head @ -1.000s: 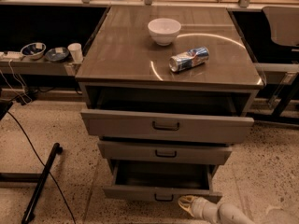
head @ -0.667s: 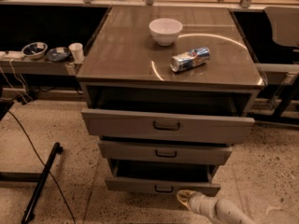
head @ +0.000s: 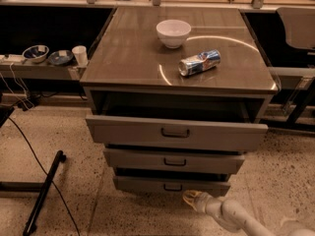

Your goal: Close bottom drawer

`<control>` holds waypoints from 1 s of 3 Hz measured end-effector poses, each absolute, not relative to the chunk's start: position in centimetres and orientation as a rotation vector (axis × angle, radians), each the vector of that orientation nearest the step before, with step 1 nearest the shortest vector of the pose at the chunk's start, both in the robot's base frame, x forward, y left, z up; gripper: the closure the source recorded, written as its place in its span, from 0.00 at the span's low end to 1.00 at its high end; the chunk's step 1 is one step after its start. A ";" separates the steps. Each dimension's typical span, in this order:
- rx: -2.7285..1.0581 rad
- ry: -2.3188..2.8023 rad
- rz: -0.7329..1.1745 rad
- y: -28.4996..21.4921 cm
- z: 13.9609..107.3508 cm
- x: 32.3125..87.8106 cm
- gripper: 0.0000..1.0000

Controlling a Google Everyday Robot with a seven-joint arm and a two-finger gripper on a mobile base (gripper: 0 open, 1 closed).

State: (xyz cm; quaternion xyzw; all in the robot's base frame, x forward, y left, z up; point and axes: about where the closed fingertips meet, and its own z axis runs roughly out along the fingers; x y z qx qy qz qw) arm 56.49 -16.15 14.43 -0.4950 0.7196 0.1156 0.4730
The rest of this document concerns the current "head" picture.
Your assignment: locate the grey chair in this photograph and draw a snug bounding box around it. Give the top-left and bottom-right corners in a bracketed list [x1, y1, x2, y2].
[273, 8, 315, 132]

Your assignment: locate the grey top drawer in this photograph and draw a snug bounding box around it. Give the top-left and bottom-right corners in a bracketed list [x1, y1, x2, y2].
[86, 115, 268, 151]

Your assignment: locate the dark blue plate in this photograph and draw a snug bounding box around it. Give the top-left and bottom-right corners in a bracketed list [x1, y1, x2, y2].
[48, 50, 74, 66]

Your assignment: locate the grey side shelf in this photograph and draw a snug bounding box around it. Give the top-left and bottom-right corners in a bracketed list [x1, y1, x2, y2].
[0, 62, 85, 81]

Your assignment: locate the grey drawer cabinet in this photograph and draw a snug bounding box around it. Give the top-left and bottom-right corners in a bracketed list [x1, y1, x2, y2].
[79, 5, 279, 195]

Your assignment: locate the white power strip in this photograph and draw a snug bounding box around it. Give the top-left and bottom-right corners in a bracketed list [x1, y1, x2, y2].
[0, 54, 25, 63]

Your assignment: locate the grey middle drawer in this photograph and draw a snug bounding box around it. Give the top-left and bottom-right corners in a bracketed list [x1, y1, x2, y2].
[104, 148, 245, 174]

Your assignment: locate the black floor cable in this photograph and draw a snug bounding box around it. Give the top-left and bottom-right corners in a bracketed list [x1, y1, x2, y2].
[6, 115, 82, 236]

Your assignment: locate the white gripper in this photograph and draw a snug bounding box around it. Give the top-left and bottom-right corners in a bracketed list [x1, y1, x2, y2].
[182, 190, 223, 218]

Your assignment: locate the grey bottom drawer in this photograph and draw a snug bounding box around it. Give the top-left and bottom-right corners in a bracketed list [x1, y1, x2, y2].
[113, 168, 230, 197]

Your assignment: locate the white bowl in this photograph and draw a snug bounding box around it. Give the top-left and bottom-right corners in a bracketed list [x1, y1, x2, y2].
[156, 20, 191, 48]

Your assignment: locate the white paper cup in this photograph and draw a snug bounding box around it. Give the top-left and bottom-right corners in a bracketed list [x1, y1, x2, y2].
[72, 45, 88, 67]

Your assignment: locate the grey drawer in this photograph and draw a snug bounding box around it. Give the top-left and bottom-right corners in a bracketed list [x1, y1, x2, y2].
[104, 148, 245, 174]
[113, 168, 230, 197]
[86, 115, 268, 151]

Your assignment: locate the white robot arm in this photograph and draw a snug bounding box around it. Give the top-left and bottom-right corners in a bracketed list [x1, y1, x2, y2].
[182, 190, 276, 236]

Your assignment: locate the crushed blue silver can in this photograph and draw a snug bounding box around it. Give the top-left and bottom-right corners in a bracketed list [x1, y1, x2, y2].
[178, 49, 221, 77]

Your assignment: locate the black metal stand leg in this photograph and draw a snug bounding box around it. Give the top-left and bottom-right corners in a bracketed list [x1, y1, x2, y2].
[23, 150, 66, 236]

